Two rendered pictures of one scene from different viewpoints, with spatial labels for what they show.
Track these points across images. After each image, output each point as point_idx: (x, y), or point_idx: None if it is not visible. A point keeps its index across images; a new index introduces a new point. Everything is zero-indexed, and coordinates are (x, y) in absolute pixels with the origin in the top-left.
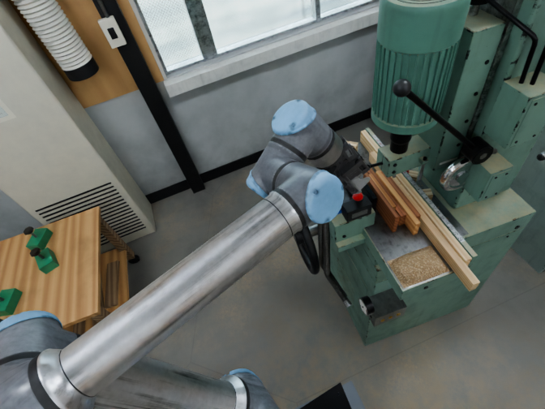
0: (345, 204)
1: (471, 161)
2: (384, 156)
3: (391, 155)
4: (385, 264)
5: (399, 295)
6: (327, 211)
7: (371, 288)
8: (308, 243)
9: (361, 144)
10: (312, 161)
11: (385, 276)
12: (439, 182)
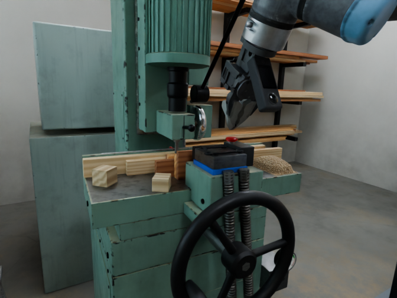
0: (242, 146)
1: (208, 96)
2: (186, 114)
3: (185, 113)
4: (278, 176)
5: (298, 185)
6: None
7: (258, 259)
8: (284, 205)
9: (90, 177)
10: (291, 31)
11: (279, 194)
12: (203, 127)
